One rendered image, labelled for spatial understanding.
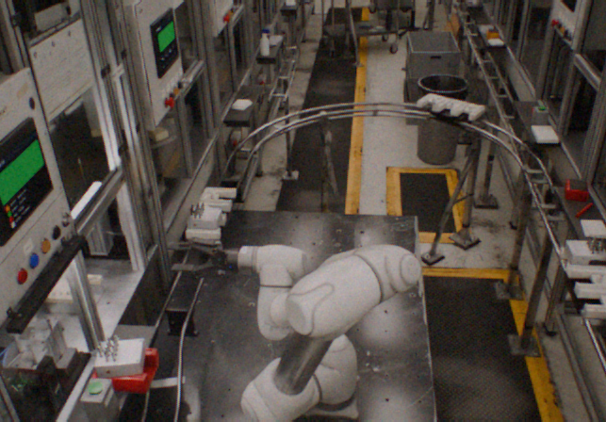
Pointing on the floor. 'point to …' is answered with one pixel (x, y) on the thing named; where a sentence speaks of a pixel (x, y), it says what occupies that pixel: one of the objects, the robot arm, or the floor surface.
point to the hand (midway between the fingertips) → (178, 257)
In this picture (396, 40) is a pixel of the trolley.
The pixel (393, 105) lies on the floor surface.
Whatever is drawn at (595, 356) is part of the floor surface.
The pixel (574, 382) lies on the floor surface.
